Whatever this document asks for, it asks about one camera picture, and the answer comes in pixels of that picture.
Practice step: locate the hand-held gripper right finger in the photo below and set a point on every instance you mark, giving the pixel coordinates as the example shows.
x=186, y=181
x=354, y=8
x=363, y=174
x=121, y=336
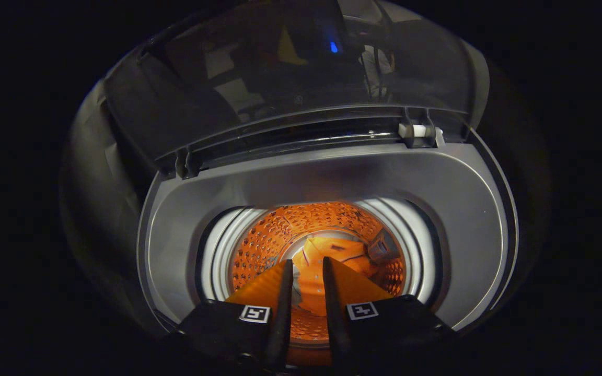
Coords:
x=335, y=313

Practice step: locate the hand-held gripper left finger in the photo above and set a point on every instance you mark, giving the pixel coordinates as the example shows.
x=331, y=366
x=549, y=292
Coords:
x=282, y=313

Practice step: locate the yellow polo shirt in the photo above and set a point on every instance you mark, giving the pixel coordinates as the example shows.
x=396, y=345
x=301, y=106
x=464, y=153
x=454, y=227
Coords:
x=327, y=261

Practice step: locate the grey washing machine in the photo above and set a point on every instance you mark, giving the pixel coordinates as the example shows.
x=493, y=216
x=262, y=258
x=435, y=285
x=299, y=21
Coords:
x=332, y=172

